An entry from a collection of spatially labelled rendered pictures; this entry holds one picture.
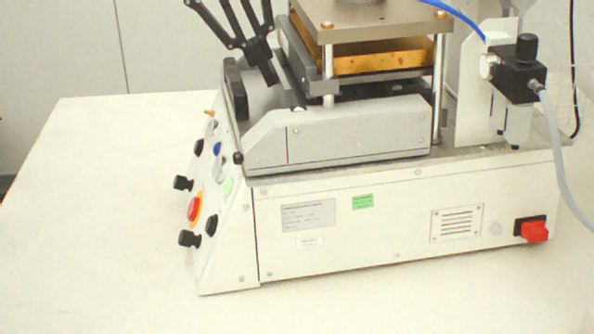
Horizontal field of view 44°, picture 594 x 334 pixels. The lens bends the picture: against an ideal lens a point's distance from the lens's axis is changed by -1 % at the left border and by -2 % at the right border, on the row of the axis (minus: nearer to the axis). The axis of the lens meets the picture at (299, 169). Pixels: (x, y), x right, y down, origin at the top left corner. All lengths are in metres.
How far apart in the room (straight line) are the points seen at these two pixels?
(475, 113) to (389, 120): 0.13
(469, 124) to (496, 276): 0.23
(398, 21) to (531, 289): 0.42
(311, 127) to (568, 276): 0.44
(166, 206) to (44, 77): 1.49
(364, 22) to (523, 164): 0.31
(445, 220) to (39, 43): 1.85
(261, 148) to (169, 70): 1.68
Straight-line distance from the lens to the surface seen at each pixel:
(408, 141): 0.99
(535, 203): 1.12
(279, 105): 1.06
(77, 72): 2.67
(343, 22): 0.96
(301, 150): 0.96
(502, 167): 1.07
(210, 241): 1.05
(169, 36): 2.56
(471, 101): 1.01
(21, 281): 1.17
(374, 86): 1.06
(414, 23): 0.96
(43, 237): 1.25
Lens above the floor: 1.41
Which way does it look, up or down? 30 degrees down
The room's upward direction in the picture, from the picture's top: 2 degrees counter-clockwise
